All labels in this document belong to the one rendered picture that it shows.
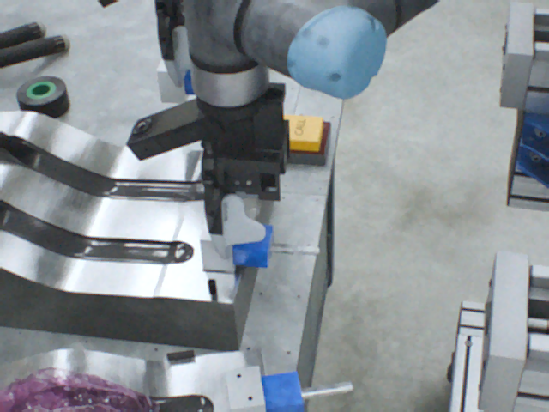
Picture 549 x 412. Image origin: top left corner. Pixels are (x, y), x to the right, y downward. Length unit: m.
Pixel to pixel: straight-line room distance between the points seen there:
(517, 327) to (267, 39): 0.35
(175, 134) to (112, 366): 0.26
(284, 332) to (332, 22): 0.47
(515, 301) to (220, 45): 0.36
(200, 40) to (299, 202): 0.47
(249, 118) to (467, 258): 1.47
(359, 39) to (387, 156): 1.85
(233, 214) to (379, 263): 1.33
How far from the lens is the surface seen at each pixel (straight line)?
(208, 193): 0.91
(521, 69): 1.21
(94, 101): 1.47
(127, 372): 0.98
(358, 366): 2.04
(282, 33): 0.74
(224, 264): 1.02
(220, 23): 0.78
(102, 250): 1.09
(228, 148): 0.90
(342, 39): 0.71
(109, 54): 1.57
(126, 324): 1.07
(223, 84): 0.83
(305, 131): 1.29
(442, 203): 2.42
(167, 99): 1.25
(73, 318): 1.09
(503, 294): 0.87
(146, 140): 0.92
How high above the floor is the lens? 1.64
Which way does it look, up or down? 43 degrees down
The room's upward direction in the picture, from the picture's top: 3 degrees counter-clockwise
